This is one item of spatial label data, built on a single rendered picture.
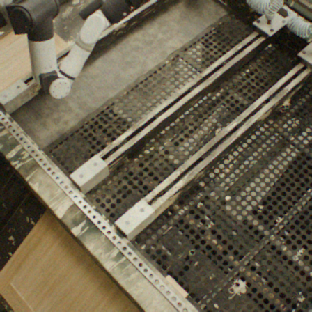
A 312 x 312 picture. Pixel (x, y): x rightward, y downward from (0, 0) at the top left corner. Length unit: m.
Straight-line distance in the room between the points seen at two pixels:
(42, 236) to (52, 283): 0.20
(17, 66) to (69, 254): 0.82
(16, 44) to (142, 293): 1.24
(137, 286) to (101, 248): 0.17
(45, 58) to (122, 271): 0.74
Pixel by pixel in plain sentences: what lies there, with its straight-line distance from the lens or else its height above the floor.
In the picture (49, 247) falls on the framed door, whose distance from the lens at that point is 1.97.
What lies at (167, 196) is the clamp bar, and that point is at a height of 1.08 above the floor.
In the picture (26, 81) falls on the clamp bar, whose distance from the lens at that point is 1.97.
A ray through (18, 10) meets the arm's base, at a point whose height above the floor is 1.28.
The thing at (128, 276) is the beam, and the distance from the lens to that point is 1.54.
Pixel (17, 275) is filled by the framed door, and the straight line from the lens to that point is 2.07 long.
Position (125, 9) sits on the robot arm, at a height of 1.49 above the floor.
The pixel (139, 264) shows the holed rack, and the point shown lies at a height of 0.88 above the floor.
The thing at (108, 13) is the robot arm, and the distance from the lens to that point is 1.66.
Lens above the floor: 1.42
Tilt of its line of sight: 9 degrees down
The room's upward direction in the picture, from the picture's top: 39 degrees clockwise
